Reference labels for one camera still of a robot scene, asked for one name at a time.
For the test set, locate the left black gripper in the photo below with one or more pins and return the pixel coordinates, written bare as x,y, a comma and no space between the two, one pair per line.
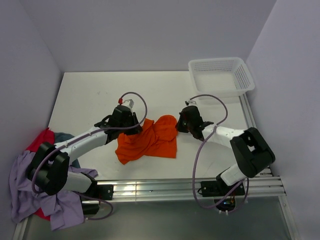
133,131

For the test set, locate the aluminium front rail frame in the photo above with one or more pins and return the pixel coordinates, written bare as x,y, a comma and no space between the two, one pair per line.
172,209

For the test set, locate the orange t shirt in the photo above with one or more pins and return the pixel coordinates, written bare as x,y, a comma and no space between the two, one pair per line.
157,139

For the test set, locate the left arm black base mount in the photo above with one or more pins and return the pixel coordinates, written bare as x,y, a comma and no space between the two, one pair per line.
94,206

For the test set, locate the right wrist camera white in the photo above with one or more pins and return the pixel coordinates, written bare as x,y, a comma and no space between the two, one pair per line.
190,103

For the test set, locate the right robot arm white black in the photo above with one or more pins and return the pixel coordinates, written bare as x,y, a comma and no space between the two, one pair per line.
251,152

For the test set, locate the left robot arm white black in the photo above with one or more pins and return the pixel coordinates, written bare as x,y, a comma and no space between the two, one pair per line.
49,169

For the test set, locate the white perforated plastic basket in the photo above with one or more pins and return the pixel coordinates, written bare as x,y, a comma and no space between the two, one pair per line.
222,77

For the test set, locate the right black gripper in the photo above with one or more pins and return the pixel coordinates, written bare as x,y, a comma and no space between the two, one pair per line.
179,125

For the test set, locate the teal blue t shirt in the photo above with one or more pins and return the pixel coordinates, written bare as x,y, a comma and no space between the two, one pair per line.
61,137

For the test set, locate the red t shirt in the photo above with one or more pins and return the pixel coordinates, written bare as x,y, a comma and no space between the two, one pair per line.
46,136

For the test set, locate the lavender t shirt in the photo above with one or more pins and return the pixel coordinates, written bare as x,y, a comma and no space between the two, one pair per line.
64,208

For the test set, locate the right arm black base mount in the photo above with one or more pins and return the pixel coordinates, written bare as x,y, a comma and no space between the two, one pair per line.
224,196

